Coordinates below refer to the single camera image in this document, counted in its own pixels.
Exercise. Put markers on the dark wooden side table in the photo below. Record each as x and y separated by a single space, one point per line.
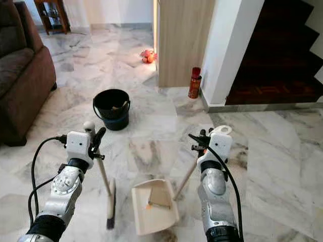
51 16

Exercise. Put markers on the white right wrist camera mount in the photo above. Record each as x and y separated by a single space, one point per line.
221 143

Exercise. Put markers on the dark wooden staircase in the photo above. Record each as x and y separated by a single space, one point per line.
277 53

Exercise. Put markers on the red spray can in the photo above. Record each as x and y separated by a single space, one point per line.
195 84

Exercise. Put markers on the small orange toy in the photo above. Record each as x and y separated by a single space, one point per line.
148 56

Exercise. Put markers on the black plastic bucket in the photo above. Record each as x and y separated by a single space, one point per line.
112 111

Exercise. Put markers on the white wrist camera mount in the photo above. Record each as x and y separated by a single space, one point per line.
221 143
79 147

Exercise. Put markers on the wooden broom with white knob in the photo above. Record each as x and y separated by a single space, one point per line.
111 201

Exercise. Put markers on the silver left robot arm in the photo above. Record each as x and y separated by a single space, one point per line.
63 194

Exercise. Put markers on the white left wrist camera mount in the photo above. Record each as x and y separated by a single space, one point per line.
79 147

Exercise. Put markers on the brown fabric sofa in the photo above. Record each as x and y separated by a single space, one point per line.
22 75

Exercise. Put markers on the light wooden wall panel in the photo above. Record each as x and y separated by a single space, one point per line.
184 43

